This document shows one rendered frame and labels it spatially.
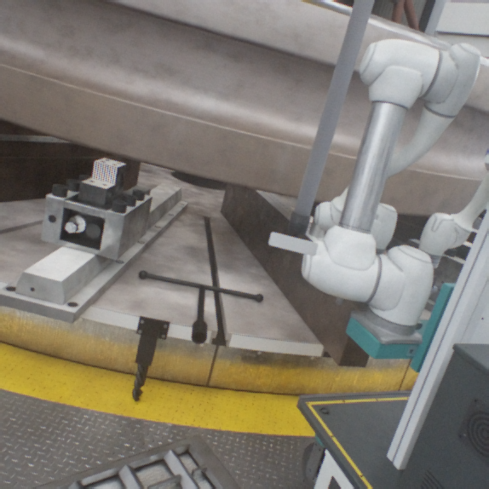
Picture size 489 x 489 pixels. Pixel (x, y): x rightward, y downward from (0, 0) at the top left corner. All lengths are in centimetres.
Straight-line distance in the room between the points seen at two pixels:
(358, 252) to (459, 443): 55
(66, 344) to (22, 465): 63
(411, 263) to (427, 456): 53
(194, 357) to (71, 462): 68
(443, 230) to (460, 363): 71
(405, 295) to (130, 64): 179
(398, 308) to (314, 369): 99
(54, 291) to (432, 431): 142
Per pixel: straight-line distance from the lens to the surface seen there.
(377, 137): 151
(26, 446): 202
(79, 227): 239
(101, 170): 243
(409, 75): 153
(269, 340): 228
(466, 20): 662
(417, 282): 154
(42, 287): 211
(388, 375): 276
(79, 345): 238
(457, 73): 159
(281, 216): 292
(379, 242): 183
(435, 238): 201
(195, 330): 208
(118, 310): 222
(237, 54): 262
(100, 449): 201
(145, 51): 268
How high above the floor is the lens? 134
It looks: 18 degrees down
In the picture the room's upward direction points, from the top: 15 degrees clockwise
